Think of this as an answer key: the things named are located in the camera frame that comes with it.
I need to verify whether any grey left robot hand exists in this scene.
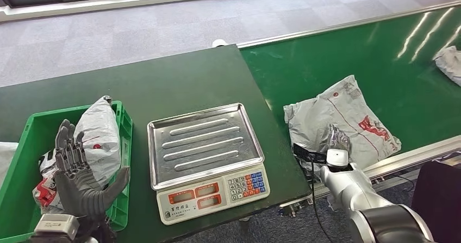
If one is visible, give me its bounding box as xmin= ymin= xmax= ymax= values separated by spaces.
xmin=54 ymin=119 xmax=130 ymax=219

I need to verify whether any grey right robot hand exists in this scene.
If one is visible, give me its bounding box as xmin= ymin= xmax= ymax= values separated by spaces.
xmin=326 ymin=124 xmax=352 ymax=154

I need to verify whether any grey parcel bag red print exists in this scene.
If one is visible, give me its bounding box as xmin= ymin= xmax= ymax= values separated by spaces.
xmin=283 ymin=74 xmax=402 ymax=173

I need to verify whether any grey parcel bag black print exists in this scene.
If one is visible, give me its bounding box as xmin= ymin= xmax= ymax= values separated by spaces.
xmin=32 ymin=95 xmax=122 ymax=215

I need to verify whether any green conveyor belt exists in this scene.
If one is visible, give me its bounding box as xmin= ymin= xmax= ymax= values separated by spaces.
xmin=238 ymin=2 xmax=461 ymax=213

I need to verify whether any plain grey parcel bag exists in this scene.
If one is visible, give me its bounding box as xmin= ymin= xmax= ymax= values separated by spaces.
xmin=433 ymin=46 xmax=461 ymax=87

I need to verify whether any green plastic crate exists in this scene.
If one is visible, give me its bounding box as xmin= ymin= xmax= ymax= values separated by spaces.
xmin=0 ymin=101 xmax=133 ymax=243

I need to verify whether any white plastic bag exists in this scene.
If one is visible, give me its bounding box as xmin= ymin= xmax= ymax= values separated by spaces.
xmin=0 ymin=141 xmax=20 ymax=186

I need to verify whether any person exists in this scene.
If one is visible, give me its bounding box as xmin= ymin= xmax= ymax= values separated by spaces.
xmin=410 ymin=161 xmax=461 ymax=243

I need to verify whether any white scale with steel tray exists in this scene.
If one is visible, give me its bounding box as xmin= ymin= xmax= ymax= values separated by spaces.
xmin=147 ymin=102 xmax=271 ymax=226

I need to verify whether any dark green table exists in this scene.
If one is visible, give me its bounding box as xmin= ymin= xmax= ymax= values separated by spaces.
xmin=0 ymin=44 xmax=312 ymax=243

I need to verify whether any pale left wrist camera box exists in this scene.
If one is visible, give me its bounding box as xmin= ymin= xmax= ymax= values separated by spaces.
xmin=34 ymin=213 xmax=80 ymax=240

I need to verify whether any black right camera cable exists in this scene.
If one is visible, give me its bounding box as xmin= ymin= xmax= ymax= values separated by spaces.
xmin=309 ymin=160 xmax=338 ymax=243

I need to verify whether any metal conveyor bracket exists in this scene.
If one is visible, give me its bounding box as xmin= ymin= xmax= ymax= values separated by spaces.
xmin=279 ymin=198 xmax=314 ymax=219

